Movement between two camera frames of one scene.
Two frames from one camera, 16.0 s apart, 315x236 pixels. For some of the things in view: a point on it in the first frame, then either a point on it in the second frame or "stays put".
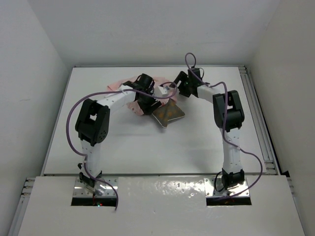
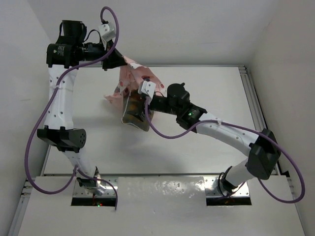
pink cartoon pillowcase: [162, 84] to [131, 73]
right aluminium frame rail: [271, 162] stays put
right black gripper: [182, 82] to [144, 104]
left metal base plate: [81, 191] stays put
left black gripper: [147, 108] to [114, 59]
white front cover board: [156, 206] stays put
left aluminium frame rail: [18, 220] stays put
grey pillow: [170, 110] to [136, 114]
